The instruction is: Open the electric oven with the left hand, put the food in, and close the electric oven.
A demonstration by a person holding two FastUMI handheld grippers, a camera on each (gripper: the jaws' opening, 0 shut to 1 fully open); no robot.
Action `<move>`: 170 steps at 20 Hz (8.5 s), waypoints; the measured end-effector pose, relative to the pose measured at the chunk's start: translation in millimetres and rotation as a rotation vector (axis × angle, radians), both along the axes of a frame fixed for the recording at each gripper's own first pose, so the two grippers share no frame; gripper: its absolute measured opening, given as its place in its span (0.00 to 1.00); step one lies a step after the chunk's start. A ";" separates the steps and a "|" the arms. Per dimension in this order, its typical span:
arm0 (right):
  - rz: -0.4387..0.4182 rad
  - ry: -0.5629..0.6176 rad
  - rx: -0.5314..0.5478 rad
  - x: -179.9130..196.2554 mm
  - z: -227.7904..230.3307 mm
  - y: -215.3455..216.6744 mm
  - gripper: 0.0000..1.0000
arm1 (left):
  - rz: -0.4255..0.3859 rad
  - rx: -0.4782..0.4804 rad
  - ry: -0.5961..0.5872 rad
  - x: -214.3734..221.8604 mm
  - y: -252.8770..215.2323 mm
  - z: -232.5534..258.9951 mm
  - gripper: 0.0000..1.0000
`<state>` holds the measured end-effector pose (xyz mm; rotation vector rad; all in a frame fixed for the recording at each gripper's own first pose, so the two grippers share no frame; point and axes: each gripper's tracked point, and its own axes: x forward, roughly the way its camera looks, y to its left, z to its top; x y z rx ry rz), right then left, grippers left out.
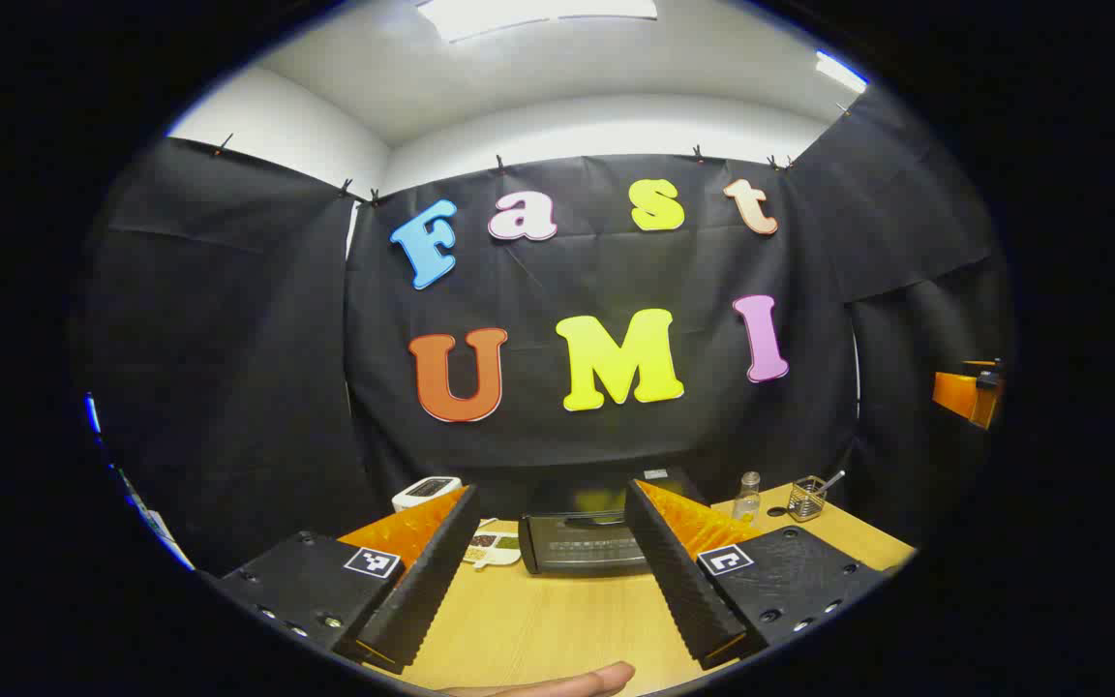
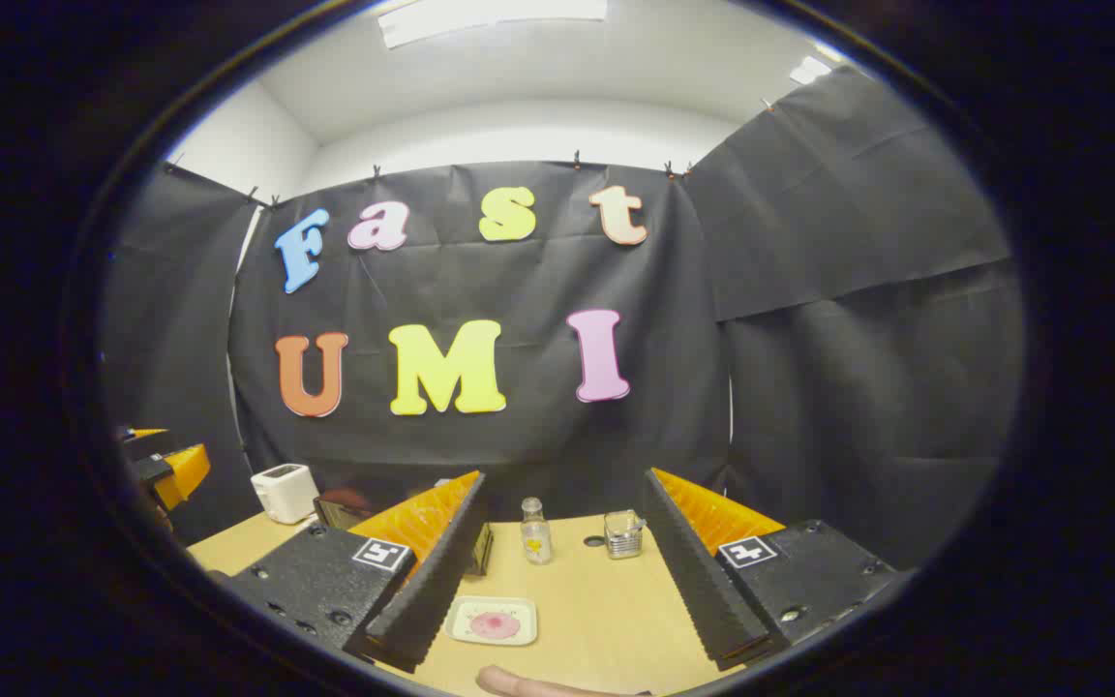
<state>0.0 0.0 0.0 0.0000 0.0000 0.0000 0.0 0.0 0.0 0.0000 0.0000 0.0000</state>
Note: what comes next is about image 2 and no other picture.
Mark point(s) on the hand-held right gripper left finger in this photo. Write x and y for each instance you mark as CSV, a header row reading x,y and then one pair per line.
x,y
432,590

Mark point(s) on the clear bottle with yellow label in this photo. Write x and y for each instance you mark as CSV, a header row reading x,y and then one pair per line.
x,y
535,537

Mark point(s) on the small ceiling light panel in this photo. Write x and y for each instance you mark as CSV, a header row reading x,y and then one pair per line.
x,y
809,70

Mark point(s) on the white square dish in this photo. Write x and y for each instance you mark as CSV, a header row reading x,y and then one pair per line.
x,y
461,620

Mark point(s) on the black electric oven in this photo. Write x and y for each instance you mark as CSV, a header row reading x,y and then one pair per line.
x,y
480,550

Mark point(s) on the pink ham slice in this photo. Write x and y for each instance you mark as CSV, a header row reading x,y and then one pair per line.
x,y
495,625

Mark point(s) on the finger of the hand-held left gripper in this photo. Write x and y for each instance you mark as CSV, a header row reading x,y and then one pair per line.
x,y
141,436
180,474

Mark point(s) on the long ceiling light panel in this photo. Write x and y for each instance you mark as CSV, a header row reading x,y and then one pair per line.
x,y
490,17

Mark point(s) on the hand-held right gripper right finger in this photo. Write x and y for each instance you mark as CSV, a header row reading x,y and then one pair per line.
x,y
698,581

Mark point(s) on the white toaster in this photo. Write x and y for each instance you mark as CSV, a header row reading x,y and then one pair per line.
x,y
285,492

